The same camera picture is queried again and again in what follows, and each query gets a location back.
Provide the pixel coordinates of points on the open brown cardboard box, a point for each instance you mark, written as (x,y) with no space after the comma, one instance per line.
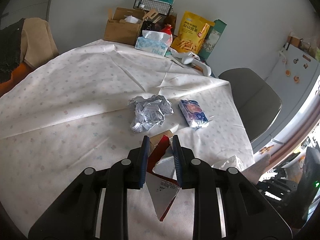
(119,30)

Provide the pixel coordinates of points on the blue snack wrapper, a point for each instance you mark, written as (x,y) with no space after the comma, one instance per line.
(193,114)

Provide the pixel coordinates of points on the printed paper ball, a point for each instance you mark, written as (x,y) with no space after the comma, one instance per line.
(149,112)

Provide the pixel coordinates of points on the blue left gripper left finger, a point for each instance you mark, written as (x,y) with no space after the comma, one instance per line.
(142,160)

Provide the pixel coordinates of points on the red white torn carton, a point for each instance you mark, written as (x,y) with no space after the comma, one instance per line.
(161,178)

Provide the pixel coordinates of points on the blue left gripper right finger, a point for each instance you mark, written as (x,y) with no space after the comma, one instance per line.
(181,166)

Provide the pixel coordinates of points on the green tall carton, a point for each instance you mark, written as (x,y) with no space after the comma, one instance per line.
(211,39)

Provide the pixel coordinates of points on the tan chair with black garment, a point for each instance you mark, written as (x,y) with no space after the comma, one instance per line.
(25,46)

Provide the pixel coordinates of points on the white floral tablecloth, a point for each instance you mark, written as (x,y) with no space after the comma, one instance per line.
(73,113)

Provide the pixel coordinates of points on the white refrigerator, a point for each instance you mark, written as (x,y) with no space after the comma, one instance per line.
(292,78)

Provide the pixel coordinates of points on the black pen cup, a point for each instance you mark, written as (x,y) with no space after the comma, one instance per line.
(148,25)

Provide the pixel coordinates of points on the grey upholstered chair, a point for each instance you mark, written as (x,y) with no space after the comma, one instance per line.
(257,103)

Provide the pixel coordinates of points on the black wire basket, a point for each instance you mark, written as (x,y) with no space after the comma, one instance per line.
(163,8)

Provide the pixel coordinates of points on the yellow snack bag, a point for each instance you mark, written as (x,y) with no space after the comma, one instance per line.
(192,31)

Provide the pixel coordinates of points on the blue tissue box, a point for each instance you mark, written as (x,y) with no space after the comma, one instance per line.
(154,42)

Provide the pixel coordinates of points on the red white vase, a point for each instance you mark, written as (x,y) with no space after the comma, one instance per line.
(167,29)

